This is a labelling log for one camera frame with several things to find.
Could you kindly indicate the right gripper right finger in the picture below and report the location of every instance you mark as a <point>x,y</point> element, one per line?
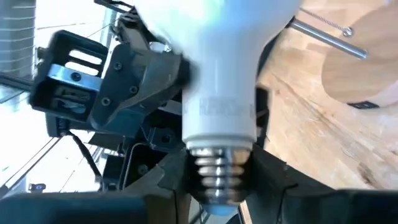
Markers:
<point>311,208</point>

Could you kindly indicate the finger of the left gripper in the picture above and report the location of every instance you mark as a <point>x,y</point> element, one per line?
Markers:
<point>262,118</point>
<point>136,77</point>

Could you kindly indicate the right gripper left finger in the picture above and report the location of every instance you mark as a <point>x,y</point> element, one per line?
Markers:
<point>77,208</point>

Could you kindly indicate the white LED lightbulb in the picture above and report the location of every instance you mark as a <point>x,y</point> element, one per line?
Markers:
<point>224,77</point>

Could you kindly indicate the wooden base table lamp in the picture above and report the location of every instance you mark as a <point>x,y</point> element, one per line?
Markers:
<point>357,71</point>

